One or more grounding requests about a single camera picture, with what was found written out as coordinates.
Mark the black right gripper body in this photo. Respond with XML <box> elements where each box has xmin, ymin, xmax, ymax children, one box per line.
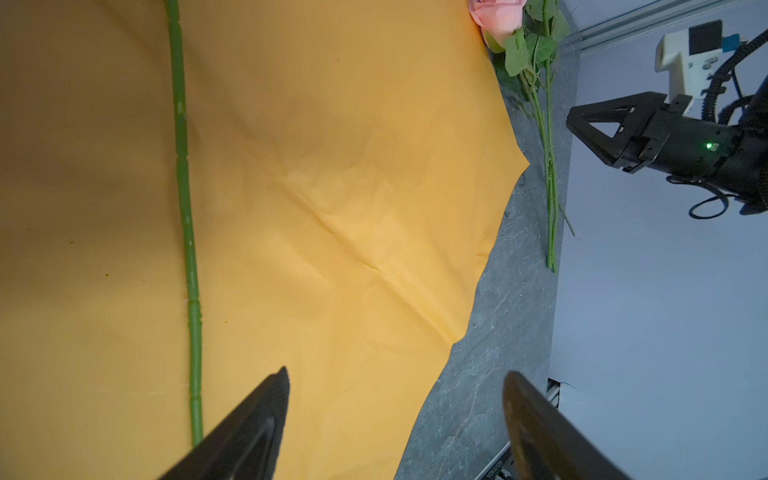
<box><xmin>635</xmin><ymin>89</ymin><xmax>767</xmax><ymax>215</ymax></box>

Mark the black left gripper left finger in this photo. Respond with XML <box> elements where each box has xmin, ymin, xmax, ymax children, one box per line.
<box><xmin>161</xmin><ymin>367</ymin><xmax>290</xmax><ymax>480</ymax></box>

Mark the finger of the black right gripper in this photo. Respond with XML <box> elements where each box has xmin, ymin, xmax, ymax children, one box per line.
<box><xmin>566</xmin><ymin>92</ymin><xmax>666</xmax><ymax>168</ymax></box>

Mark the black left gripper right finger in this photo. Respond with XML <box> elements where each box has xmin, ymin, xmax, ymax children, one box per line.
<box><xmin>502</xmin><ymin>371</ymin><xmax>629</xmax><ymax>480</ymax></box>

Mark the pink fake rose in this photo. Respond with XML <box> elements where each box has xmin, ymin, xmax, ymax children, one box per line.
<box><xmin>468</xmin><ymin>0</ymin><xmax>570</xmax><ymax>272</ymax></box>

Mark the white fake rose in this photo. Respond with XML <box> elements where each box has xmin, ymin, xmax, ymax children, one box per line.
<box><xmin>164</xmin><ymin>0</ymin><xmax>204</xmax><ymax>446</ymax></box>

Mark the orange yellow wrapping paper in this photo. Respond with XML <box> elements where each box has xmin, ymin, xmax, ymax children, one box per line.
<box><xmin>1</xmin><ymin>1</ymin><xmax>527</xmax><ymax>479</ymax></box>

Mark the aluminium mounting rail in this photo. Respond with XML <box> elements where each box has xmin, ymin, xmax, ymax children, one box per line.
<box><xmin>564</xmin><ymin>0</ymin><xmax>737</xmax><ymax>52</ymax></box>

